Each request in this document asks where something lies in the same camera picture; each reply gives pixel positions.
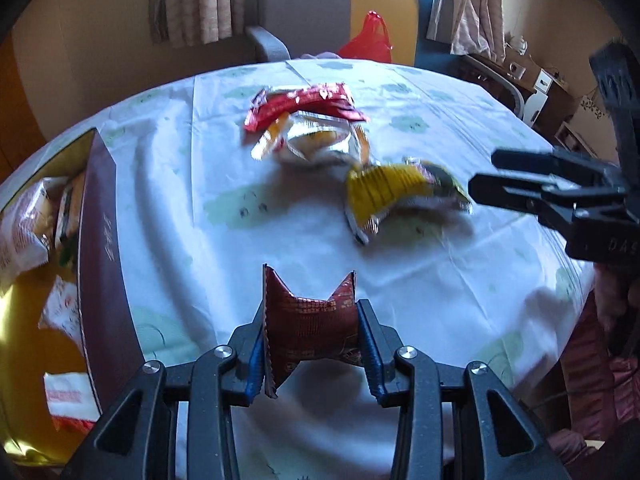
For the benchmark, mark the bright red snack packet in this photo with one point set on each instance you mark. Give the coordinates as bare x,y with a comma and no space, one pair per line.
305,100

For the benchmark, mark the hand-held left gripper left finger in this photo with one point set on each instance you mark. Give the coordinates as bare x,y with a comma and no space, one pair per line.
256,360

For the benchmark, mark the white cloud-print tablecloth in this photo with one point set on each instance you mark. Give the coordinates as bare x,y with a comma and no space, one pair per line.
225,210

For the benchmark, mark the pink cloth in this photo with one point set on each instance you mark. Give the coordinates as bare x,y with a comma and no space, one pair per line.
322,55

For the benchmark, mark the white teapot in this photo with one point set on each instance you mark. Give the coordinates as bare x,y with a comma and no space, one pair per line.
520,44

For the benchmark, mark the small white cabinet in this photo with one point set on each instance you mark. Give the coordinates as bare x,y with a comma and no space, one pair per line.
537,95

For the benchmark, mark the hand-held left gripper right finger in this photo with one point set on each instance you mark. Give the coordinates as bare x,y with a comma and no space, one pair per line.
371,360

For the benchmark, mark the person's right hand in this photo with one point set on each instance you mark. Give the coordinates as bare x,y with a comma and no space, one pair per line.
607,295

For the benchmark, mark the silver orange snack packet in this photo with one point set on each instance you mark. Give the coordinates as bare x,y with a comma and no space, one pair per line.
317,140

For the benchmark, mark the brown wooden cabinet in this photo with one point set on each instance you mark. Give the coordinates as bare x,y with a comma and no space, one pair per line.
557,105

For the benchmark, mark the dark red gold-print snack packet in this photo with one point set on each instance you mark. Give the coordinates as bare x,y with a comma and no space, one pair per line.
310,330

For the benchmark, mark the pink quilted clothing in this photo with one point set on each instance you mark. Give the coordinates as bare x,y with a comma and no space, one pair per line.
590,390

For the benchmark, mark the clear bread packet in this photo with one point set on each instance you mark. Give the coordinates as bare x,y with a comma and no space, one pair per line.
22,230

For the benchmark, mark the maroon box with gold lining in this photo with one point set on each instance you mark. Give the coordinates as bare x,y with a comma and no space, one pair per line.
102,260

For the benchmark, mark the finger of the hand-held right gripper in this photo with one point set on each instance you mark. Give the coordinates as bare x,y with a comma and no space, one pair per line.
510,191
530,162

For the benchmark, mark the red and white snack packet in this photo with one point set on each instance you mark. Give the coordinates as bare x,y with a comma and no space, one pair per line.
67,395

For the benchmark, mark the yellow snack packet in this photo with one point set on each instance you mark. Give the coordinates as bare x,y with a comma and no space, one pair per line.
390,187

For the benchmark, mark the beige patterned curtain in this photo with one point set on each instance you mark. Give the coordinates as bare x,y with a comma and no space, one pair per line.
200,0
475,10

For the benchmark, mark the red plastic bag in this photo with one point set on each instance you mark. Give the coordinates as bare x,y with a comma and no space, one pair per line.
367,40

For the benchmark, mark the cracker packet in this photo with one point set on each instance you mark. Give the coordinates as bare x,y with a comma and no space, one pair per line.
67,210

